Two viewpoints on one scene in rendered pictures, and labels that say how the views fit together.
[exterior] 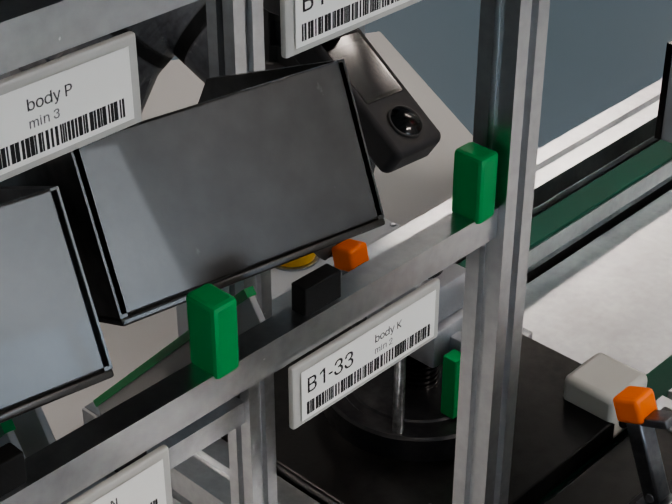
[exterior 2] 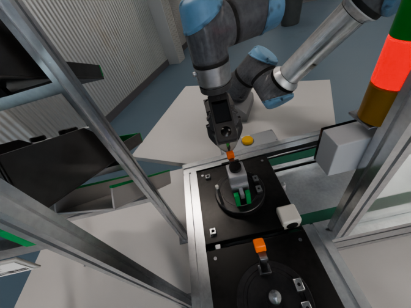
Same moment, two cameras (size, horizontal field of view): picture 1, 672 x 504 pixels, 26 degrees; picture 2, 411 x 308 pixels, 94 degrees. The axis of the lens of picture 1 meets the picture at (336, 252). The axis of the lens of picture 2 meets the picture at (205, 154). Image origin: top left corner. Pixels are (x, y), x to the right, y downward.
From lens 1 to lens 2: 0.68 m
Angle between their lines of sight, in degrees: 41
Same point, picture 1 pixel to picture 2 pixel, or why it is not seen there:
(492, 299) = (77, 257)
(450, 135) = (327, 111)
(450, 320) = (238, 184)
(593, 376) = (284, 211)
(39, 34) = not seen: outside the picture
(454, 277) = (240, 175)
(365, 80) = (219, 115)
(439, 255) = (10, 252)
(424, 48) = not seen: hidden behind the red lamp
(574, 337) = (308, 186)
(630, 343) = (323, 195)
